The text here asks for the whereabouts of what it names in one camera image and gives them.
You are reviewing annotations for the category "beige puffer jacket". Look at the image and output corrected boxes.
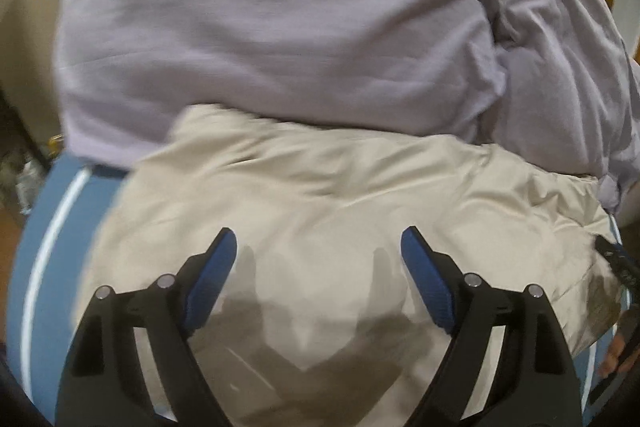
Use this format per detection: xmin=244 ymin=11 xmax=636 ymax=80
xmin=75 ymin=103 xmax=626 ymax=427

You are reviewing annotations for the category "lavender cloth garment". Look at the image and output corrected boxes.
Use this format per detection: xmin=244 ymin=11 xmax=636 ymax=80
xmin=54 ymin=0 xmax=508 ymax=170

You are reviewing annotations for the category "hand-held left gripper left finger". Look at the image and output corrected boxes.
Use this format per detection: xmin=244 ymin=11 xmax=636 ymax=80
xmin=54 ymin=227 xmax=238 ymax=427

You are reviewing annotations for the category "lavender duvet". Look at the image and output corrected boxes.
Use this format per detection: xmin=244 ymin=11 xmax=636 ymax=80
xmin=475 ymin=0 xmax=640 ymax=212

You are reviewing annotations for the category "cluttered side table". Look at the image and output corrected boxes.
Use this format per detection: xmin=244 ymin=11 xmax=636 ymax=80
xmin=0 ymin=107 xmax=66 ymax=220

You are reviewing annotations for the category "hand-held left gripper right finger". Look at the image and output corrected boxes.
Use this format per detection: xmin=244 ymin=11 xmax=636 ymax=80
xmin=400 ymin=225 xmax=584 ymax=427

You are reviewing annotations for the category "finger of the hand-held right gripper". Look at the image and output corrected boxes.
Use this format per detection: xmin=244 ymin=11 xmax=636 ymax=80
xmin=594 ymin=236 xmax=640 ymax=294

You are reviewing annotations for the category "person's right hand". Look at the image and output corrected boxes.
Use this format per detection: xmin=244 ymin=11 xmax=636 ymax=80
xmin=597 ymin=309 xmax=640 ymax=379

